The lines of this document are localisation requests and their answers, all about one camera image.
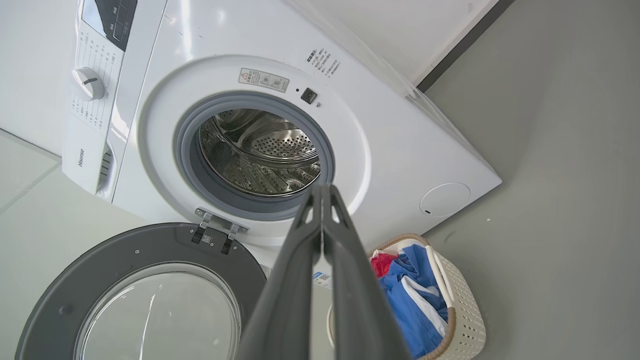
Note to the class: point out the black text instruction sticker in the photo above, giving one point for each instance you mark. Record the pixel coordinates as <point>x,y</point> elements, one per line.
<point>324,62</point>

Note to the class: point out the round white filter cover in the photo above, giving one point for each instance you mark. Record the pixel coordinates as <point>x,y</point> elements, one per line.
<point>445,199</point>

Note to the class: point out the blue energy label sticker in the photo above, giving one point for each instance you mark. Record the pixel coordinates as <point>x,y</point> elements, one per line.
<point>323,280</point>

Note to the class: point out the white front-load washing machine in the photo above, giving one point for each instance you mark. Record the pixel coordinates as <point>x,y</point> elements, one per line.
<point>390,150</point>

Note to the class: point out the black door lock socket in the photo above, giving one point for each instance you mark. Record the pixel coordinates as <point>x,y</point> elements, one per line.
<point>308,95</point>

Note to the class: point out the white program selector knob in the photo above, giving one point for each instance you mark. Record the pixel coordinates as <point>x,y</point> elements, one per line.
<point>88,83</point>

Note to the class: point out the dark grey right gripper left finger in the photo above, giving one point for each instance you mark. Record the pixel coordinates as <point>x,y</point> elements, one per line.
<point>285,300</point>

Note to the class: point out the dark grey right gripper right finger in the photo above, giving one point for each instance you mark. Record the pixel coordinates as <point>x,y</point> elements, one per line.
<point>360,310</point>

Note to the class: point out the metal door hinge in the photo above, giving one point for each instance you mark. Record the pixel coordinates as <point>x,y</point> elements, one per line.
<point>220,222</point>

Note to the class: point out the red garment with white stripes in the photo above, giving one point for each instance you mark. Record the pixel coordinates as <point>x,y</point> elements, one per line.
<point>382,263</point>

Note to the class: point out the grey round washer door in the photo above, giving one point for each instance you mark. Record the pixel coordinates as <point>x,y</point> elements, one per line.
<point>125,245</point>

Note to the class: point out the grey caution warning sticker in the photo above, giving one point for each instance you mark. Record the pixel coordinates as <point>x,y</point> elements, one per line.
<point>263,80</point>

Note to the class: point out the white woven laundry basket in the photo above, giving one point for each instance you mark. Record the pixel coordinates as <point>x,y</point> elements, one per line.
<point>465,310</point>

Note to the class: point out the grey rubber door gasket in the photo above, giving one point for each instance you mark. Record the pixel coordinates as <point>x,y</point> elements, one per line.
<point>185,150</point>

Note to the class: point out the blue garment with white stripe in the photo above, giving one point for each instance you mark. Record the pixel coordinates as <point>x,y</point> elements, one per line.
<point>410,320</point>

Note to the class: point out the stainless steel washer drum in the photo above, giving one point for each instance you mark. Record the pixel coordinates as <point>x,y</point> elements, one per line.
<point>280,145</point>

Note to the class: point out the black control display panel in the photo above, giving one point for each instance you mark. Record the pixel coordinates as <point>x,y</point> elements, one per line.
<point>117,20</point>

